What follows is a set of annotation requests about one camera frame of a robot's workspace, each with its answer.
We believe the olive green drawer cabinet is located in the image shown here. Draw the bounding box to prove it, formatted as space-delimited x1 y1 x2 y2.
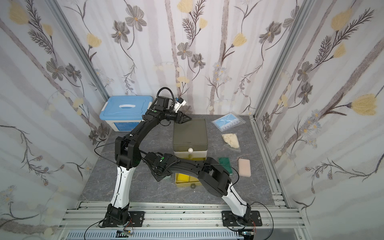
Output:
173 119 208 152

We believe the yellow sponge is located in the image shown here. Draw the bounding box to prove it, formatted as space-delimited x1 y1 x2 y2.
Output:
176 173 197 184

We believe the white drawer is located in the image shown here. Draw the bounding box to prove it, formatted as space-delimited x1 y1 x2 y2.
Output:
174 151 208 160

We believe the green scouring sponge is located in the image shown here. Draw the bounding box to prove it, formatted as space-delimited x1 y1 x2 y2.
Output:
219 157 233 175

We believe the beige pink sponge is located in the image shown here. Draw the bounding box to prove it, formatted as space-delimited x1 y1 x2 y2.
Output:
238 158 252 178

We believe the yellow bottom drawer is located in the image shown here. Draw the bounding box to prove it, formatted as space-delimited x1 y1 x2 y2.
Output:
175 158 206 189

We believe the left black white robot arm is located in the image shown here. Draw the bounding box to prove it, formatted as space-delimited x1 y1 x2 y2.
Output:
102 97 192 228

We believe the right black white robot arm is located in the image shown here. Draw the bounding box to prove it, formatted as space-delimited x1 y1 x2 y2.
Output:
142 152 251 225

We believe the bag of blue face masks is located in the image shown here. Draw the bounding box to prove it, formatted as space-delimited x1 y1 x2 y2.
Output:
212 113 246 132

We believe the bag of cream latex gloves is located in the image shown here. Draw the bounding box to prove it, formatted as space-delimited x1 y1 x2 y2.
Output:
222 134 241 152

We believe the blue lidded storage box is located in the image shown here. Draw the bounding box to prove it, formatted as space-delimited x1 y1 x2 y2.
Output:
100 96 153 132

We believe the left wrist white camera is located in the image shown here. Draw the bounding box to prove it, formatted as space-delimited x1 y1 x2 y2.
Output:
174 98 187 113

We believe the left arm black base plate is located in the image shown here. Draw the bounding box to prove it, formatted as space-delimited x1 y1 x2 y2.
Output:
101 211 145 228

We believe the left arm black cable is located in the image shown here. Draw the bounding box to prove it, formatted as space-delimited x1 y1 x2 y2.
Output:
93 140 121 166

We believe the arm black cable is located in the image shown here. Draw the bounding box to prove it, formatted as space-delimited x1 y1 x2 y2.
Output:
93 140 121 166
248 200 275 240

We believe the white slotted cable duct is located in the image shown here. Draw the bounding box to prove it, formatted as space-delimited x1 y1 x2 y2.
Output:
64 230 244 240

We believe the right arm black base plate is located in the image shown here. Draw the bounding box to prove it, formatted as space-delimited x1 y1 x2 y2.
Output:
221 211 263 228

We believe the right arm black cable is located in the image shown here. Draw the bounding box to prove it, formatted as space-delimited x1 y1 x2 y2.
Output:
248 200 275 240

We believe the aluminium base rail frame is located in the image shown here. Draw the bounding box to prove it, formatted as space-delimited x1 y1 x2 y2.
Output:
54 202 311 240

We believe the aluminium corner frame post right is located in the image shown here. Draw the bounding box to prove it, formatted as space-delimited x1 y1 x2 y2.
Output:
251 1 316 120

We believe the aluminium corner frame post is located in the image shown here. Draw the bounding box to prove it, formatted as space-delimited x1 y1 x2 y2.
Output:
251 1 316 120
45 0 110 101

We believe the aluminium corner frame post left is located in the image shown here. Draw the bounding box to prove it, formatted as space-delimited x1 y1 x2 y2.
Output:
45 0 110 101

